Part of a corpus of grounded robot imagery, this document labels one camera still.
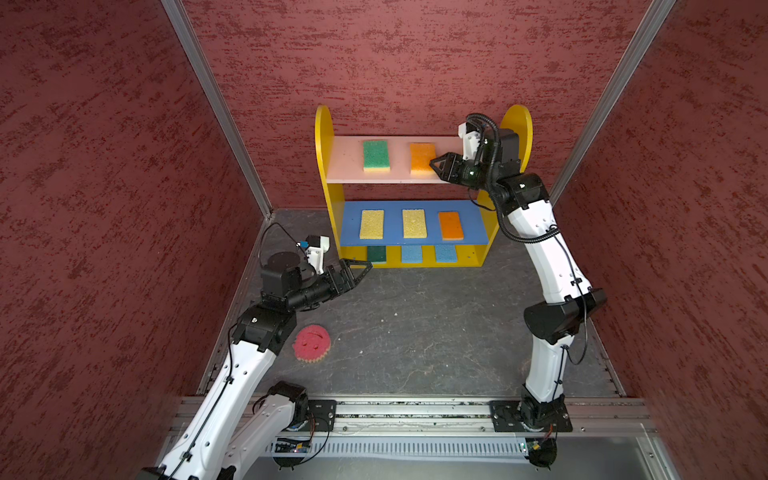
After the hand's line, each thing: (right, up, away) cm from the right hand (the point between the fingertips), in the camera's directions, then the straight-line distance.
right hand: (434, 168), depth 74 cm
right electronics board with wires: (+26, -70, -3) cm, 75 cm away
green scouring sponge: (-16, -24, +31) cm, 42 cm away
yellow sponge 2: (-4, -14, +22) cm, 26 cm away
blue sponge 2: (+9, -23, +32) cm, 41 cm away
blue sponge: (-4, -24, +31) cm, 40 cm away
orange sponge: (+9, -14, +23) cm, 29 cm away
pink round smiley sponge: (-34, -48, +9) cm, 60 cm away
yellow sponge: (-18, -13, +24) cm, 32 cm away
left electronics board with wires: (-34, -69, -3) cm, 77 cm away
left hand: (-18, -27, -6) cm, 33 cm away
